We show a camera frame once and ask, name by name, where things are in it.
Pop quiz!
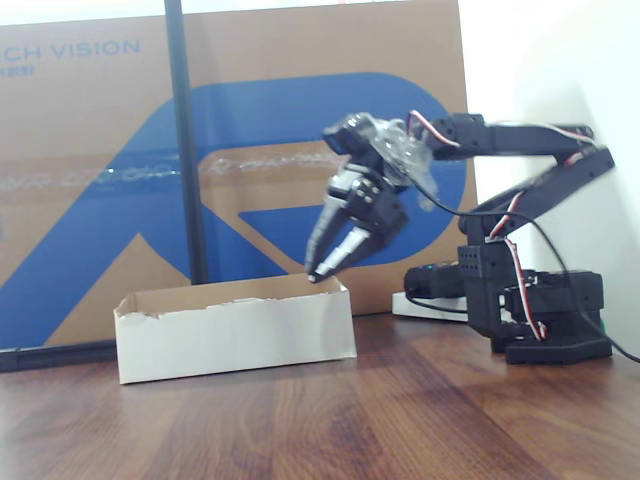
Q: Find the white cardboard box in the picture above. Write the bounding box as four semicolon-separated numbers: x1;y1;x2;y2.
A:
113;273;358;385

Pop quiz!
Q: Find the large cardboard box blue print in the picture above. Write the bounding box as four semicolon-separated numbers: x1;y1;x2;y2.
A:
0;0;479;351

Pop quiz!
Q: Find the white power strip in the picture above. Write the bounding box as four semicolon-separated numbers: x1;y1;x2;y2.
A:
391;291;471;324

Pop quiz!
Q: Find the black power adapter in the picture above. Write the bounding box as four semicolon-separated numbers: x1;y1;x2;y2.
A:
403;262;469;301

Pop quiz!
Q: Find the black metal pole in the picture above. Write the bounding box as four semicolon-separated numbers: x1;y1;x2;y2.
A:
163;0;210;287

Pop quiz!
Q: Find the black metal base bar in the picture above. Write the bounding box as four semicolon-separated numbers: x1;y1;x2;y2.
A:
0;342;119;374

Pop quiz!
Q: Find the camera wrapped in clear plastic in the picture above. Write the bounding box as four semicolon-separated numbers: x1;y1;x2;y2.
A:
322;112;437;211

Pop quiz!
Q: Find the black adapter cable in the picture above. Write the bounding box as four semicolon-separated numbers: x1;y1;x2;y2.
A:
403;292;470;316

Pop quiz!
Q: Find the red white servo wire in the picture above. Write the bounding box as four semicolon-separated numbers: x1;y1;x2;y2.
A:
487;212;549;344

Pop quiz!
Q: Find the thin black camera cable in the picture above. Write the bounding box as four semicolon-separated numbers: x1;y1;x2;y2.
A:
412;179;640;364

